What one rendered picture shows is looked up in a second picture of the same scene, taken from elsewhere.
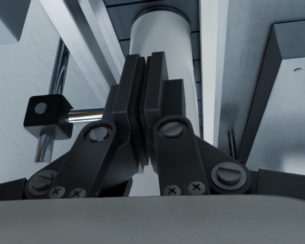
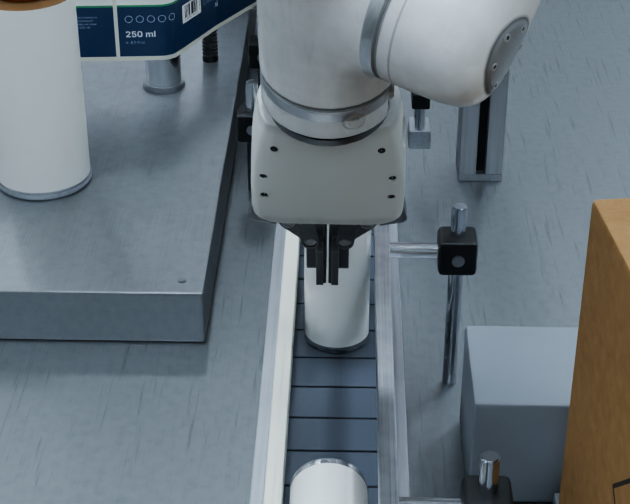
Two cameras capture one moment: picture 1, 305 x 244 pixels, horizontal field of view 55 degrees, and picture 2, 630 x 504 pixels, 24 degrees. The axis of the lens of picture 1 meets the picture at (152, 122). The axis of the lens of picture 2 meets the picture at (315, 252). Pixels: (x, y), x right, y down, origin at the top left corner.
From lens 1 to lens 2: 0.91 m
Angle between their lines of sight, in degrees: 10
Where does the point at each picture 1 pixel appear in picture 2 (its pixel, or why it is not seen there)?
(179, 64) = (315, 289)
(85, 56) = (381, 295)
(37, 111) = (461, 259)
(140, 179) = not seen: hidden behind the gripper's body
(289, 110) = (179, 230)
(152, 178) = not seen: hidden behind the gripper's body
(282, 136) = (177, 186)
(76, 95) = (504, 282)
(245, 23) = (237, 346)
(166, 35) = (326, 319)
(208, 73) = (289, 283)
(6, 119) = not seen: outside the picture
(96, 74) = (380, 283)
